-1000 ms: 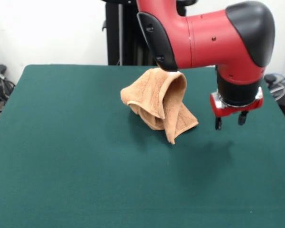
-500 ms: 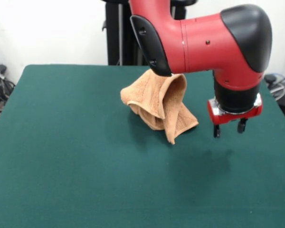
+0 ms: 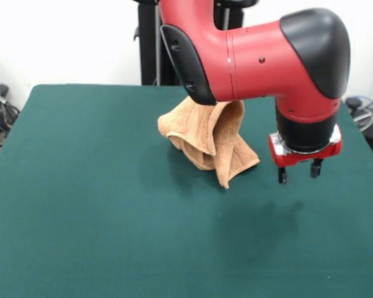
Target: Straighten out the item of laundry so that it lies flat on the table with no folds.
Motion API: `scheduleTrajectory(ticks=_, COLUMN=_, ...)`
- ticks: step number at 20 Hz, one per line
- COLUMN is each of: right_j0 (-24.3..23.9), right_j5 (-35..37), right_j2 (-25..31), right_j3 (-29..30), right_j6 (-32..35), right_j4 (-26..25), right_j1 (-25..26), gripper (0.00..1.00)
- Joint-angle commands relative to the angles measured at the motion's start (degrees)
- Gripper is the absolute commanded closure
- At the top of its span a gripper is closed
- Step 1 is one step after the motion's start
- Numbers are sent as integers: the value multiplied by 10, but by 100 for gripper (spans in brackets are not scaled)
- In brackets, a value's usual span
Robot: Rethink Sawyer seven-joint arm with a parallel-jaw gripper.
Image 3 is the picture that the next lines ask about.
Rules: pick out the dark green table cloth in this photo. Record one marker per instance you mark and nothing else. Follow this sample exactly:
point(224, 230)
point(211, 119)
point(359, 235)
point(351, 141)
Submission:
point(112, 217)

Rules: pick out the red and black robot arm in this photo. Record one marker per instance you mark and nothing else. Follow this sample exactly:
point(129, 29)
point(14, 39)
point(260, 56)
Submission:
point(251, 62)

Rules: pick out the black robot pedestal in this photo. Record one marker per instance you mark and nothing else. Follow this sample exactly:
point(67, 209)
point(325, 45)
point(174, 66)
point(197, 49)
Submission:
point(147, 46)

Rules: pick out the orange terry towel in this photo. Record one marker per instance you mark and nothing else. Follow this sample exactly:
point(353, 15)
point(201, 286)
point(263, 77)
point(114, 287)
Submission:
point(230, 149)

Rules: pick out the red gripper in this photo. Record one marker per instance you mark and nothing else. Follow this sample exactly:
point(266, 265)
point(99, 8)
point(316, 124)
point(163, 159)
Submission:
point(298, 159)

